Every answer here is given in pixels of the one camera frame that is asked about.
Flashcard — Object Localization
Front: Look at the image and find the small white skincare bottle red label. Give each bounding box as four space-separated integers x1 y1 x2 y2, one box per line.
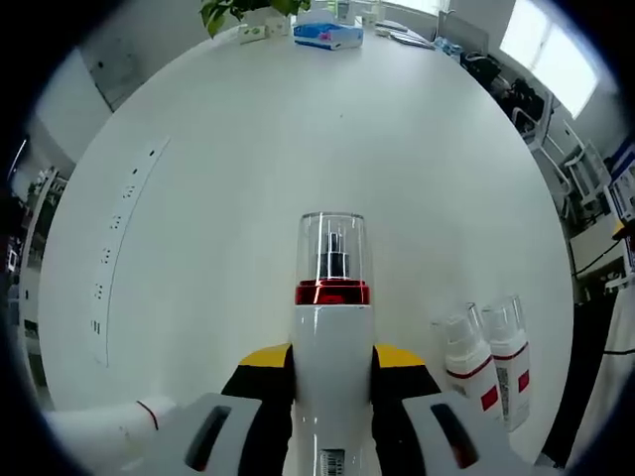
443 300 500 423
479 295 533 433

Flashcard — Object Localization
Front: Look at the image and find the white skincare bottle red ring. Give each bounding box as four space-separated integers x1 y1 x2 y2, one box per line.
281 211 379 476
43 394 179 476

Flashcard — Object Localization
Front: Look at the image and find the stack of papers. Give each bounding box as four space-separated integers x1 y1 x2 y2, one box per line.
374 19 436 49

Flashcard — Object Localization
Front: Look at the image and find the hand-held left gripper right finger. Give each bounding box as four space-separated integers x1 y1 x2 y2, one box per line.
370 343 508 476

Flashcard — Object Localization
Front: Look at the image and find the small white box green print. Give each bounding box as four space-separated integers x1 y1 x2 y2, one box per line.
238 24 268 45

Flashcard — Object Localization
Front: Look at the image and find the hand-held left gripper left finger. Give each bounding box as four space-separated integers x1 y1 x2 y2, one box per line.
171 341 298 476

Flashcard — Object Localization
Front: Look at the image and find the bright window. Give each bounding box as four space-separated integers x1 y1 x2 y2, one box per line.
498 0 598 119

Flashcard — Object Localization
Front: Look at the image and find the green potted plant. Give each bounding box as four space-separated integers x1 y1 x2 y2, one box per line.
199 0 313 40

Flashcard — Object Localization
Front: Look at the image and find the blue tissue box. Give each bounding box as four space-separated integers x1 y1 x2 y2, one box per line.
291 20 364 52

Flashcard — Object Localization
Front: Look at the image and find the blue and white box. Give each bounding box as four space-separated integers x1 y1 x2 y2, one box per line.
607 148 635 225

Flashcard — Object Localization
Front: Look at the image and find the black bag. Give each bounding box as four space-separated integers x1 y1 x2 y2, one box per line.
460 49 503 81
500 77 548 133

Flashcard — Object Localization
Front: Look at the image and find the white power strip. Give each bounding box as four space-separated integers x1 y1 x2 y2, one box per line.
90 134 173 369

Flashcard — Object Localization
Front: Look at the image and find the metal shelf rack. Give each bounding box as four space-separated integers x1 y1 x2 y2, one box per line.
18 166 68 279

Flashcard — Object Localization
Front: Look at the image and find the white chair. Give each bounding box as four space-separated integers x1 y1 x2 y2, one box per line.
545 118 612 210
513 91 555 151

